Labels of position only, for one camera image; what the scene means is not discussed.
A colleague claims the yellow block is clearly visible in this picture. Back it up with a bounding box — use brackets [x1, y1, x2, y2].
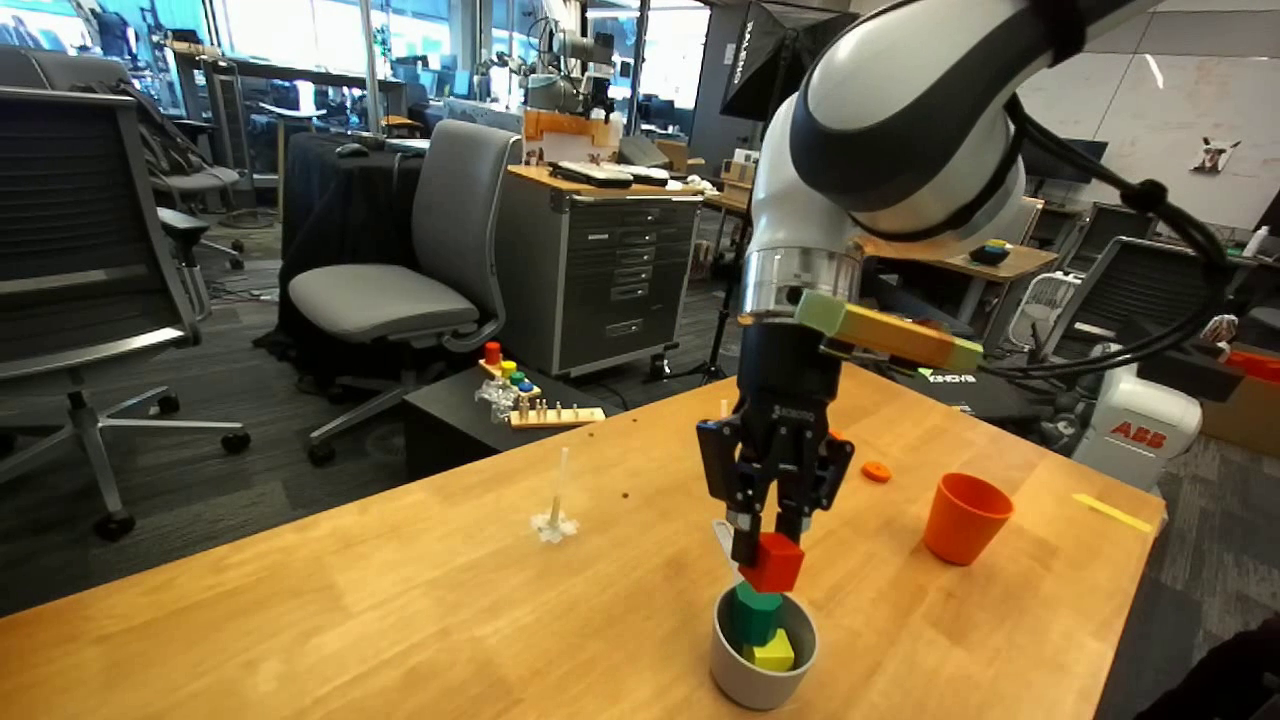
[747, 627, 800, 676]

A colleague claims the black softbox light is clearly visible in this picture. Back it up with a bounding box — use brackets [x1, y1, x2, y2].
[720, 8, 855, 133]

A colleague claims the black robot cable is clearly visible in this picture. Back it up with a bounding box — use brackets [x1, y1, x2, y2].
[977, 96, 1234, 378]

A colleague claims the yellow tape strip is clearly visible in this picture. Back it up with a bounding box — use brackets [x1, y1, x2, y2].
[1071, 493, 1157, 535]

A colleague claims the white ABB robot base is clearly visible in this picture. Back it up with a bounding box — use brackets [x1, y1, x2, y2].
[1071, 357, 1207, 493]

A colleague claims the orange plastic cup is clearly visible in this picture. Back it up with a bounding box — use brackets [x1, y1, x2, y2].
[921, 469, 1016, 567]

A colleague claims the green block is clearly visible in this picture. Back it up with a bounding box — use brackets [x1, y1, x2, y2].
[726, 578, 789, 653]

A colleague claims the black draped table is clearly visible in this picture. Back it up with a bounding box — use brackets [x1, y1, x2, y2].
[265, 127, 433, 271]

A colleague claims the grey office chair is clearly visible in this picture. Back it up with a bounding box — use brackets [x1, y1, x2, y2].
[285, 114, 522, 469]

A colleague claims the black mesh chair back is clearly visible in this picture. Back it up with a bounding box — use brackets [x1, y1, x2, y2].
[1054, 231, 1234, 352]

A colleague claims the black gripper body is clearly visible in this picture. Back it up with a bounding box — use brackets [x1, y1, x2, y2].
[690, 325, 855, 516]

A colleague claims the cardboard box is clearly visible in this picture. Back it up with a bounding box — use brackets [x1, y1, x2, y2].
[1197, 377, 1280, 465]

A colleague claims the grey drawer cabinet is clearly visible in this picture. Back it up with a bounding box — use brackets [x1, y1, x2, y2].
[491, 160, 709, 378]

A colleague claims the clear peg stand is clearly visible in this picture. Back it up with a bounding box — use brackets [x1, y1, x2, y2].
[529, 445, 583, 549]

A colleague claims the black low box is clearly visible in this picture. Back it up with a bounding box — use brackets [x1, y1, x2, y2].
[398, 367, 630, 475]

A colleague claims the grey measuring cup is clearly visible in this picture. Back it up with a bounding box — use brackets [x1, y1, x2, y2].
[709, 584, 824, 713]

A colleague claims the dark office chair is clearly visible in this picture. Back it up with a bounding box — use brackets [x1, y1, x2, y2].
[125, 91, 253, 277]

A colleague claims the yellow-green wrist camera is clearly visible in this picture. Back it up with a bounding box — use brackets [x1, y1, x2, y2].
[797, 291, 987, 377]

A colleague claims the colourful wooden toy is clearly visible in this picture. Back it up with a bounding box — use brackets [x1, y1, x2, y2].
[473, 335, 608, 431]

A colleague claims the small white dog figure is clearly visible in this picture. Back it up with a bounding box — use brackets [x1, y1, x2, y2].
[1187, 133, 1245, 181]

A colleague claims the black mesh office chair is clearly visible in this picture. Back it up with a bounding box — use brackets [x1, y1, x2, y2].
[0, 84, 255, 543]

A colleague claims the red box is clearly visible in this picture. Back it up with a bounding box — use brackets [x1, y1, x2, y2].
[1218, 343, 1280, 392]

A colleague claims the orange box on cabinet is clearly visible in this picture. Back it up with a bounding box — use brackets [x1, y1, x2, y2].
[517, 104, 627, 169]

